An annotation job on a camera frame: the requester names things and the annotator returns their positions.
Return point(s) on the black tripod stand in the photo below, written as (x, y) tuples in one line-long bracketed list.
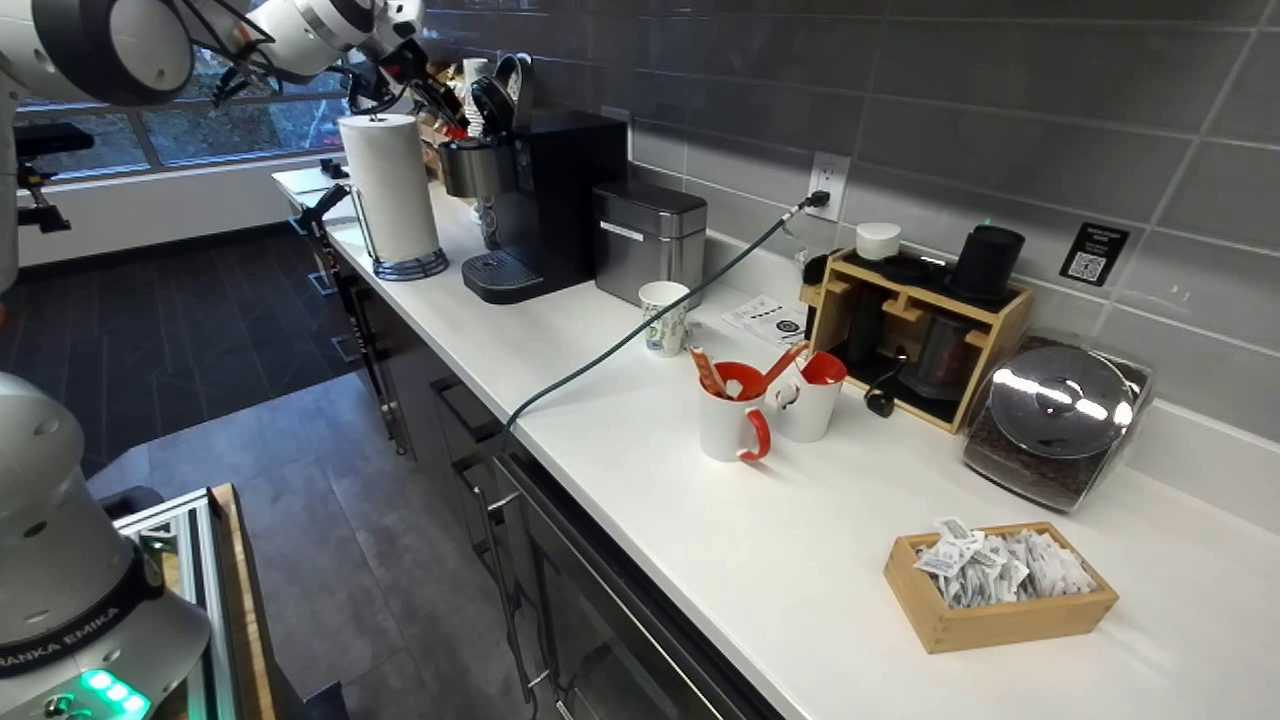
[(44, 163)]

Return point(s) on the small black knob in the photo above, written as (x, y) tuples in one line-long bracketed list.
[(880, 401)]

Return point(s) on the silver metal box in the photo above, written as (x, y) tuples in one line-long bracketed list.
[(647, 243)]

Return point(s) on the aluminium frame robot cart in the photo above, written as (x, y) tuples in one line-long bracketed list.
[(201, 602)]

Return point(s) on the wooden shelf organizer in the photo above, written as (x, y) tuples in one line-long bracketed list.
[(981, 335)]

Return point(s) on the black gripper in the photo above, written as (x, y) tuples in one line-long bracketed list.
[(405, 62)]

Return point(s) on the white wall outlet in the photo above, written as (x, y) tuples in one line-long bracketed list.
[(829, 181)]

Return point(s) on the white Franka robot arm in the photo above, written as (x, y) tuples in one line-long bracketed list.
[(92, 45)]

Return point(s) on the white sugar packets pile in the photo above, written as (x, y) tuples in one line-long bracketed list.
[(1000, 565)]

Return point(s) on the black QR code sign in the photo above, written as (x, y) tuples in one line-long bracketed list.
[(1094, 255)]

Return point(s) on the printed paper cup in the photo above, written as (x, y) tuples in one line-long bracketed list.
[(665, 320)]

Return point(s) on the white paper towel roll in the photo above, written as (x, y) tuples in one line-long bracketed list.
[(391, 185)]

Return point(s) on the small white cup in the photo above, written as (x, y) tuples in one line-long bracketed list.
[(876, 243)]

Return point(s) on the black cylinder canister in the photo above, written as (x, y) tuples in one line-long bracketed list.
[(991, 267)]

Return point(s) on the black coffeemaker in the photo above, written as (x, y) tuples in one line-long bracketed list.
[(560, 200)]

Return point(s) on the white printed leaflet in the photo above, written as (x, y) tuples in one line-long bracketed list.
[(769, 320)]

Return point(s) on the wooden packet box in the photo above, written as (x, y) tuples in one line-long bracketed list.
[(986, 626)]

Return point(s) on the white mug red inside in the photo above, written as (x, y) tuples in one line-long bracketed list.
[(804, 407)]

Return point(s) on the orange stir stick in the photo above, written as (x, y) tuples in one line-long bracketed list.
[(705, 372), (787, 360)]

